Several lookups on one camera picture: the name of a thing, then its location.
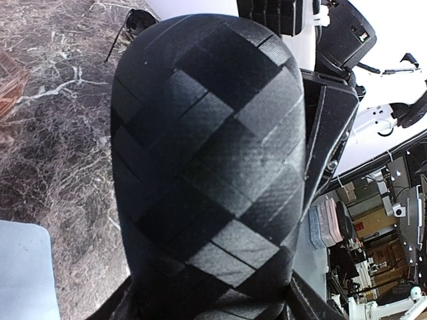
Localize black sunglasses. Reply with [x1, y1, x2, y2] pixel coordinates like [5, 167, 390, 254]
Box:
[104, 8, 159, 63]

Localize black checkered glasses case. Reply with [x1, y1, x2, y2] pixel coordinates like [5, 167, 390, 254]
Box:
[111, 14, 306, 300]

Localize pink translucent sunglasses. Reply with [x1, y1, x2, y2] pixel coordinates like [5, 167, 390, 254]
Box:
[1, 48, 29, 117]

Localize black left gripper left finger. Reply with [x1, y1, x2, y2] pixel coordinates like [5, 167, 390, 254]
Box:
[86, 276, 139, 320]

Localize left light blue cloth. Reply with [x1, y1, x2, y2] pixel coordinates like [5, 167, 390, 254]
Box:
[1, 220, 60, 319]

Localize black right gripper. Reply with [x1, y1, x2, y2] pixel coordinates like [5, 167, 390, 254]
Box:
[298, 69, 359, 223]

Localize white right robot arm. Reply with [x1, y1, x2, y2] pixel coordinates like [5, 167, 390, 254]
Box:
[304, 1, 426, 194]

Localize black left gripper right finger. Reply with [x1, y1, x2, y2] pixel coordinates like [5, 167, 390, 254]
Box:
[286, 273, 344, 320]

